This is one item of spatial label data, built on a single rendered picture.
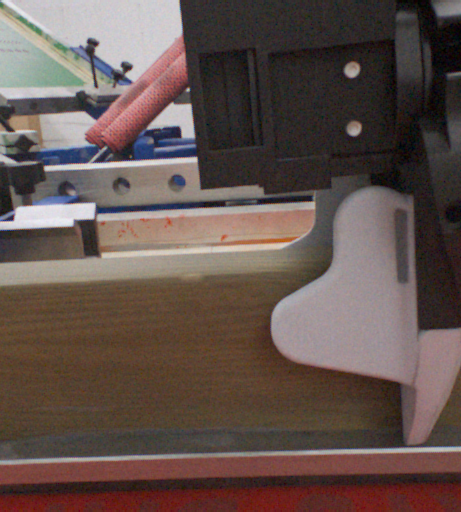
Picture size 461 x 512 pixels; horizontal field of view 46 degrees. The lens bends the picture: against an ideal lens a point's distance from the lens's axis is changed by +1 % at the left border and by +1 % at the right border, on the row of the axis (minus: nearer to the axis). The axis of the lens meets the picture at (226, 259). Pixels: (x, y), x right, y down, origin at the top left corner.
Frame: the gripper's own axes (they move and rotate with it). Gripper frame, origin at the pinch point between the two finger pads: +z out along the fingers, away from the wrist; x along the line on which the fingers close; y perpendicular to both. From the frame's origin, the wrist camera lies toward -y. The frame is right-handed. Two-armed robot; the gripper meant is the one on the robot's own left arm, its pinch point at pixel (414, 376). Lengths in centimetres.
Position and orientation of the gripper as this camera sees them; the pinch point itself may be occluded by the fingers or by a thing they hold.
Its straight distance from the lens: 23.0
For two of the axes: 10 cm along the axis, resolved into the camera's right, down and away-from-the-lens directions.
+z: 1.0, 9.6, 2.8
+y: -9.9, 0.9, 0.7
